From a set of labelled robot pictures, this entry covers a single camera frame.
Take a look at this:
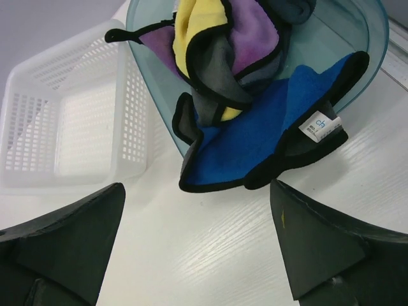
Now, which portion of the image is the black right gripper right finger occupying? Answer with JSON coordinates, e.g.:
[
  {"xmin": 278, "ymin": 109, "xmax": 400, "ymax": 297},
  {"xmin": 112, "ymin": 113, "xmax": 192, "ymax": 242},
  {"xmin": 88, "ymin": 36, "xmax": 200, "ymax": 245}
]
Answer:
[{"xmin": 270, "ymin": 180, "xmax": 407, "ymax": 305}]

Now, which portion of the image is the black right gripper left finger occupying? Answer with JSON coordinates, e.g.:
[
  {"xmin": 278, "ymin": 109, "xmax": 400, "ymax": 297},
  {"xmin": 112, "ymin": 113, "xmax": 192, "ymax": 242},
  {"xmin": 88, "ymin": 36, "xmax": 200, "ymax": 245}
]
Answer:
[{"xmin": 1, "ymin": 183, "xmax": 126, "ymax": 305}]

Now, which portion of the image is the blue and grey towel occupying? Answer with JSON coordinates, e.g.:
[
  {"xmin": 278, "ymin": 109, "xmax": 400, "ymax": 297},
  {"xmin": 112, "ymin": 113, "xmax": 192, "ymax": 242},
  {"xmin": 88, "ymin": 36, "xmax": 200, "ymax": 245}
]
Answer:
[{"xmin": 172, "ymin": 51, "xmax": 370, "ymax": 193}]

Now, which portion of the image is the yellow and grey towel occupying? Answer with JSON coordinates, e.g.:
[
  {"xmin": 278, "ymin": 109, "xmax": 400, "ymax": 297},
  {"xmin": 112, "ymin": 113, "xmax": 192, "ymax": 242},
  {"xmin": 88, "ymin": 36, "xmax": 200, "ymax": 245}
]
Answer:
[{"xmin": 173, "ymin": 1, "xmax": 252, "ymax": 126}]

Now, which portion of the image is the white perforated plastic basket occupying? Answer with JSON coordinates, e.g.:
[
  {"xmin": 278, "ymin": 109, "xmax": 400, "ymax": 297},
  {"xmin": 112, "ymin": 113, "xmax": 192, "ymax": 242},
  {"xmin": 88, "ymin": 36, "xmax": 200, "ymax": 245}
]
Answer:
[{"xmin": 1, "ymin": 19, "xmax": 153, "ymax": 195}]

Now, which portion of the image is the purple and grey towel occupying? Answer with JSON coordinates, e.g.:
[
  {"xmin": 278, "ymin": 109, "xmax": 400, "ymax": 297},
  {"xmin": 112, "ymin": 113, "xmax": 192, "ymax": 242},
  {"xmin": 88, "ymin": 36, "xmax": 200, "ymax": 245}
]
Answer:
[{"xmin": 105, "ymin": 1, "xmax": 280, "ymax": 78}]

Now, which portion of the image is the teal translucent plastic bin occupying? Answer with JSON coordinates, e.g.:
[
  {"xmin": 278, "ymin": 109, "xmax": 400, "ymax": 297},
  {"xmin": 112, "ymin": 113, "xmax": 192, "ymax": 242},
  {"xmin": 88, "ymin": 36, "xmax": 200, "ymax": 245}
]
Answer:
[{"xmin": 125, "ymin": 0, "xmax": 390, "ymax": 160}]

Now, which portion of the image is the dark grey towel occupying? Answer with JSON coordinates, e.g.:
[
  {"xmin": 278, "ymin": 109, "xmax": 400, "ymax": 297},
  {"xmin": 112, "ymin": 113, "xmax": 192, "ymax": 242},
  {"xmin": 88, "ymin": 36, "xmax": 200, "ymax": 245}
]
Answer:
[{"xmin": 266, "ymin": 0, "xmax": 317, "ymax": 25}]

